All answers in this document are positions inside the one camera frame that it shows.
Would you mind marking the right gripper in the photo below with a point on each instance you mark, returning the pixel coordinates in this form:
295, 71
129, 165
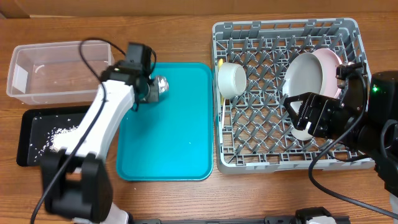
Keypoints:
312, 102

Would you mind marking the clear plastic bin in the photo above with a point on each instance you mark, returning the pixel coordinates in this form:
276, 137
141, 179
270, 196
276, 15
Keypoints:
50, 73

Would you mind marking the white rice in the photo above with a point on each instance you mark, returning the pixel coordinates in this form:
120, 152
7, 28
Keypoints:
59, 137

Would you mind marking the foil wrapper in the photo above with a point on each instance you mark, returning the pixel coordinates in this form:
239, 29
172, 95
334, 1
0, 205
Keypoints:
162, 84

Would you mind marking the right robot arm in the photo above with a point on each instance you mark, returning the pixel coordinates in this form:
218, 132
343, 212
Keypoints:
364, 119

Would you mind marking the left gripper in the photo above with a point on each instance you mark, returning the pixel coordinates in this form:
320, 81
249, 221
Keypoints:
153, 94

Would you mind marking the black waste tray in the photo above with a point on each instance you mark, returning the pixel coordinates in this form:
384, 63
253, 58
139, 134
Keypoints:
23, 158

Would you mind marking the grey dishwasher rack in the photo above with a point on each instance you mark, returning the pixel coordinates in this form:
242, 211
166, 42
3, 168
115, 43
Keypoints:
257, 129

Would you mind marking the grey plate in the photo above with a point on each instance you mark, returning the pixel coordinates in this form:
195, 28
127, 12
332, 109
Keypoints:
303, 75

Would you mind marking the teal serving tray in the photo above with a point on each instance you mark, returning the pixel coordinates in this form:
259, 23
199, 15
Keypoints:
171, 140

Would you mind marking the grey bowl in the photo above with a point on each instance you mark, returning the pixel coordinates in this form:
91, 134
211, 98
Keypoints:
231, 80

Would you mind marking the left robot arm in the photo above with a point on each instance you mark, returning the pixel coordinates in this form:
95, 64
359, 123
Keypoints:
75, 182

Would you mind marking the yellow plastic spoon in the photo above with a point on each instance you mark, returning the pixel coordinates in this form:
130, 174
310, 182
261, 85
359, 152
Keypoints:
220, 62

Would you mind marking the pink plate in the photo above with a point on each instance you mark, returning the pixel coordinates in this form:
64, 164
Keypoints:
329, 62

